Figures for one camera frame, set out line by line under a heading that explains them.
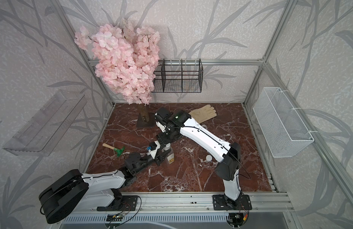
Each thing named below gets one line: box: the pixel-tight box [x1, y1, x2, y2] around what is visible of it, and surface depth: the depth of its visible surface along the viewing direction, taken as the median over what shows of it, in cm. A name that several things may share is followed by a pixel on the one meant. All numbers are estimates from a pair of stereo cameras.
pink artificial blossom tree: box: [73, 19, 161, 127], surface depth 66 cm
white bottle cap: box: [206, 154, 213, 162], surface depth 91 cm
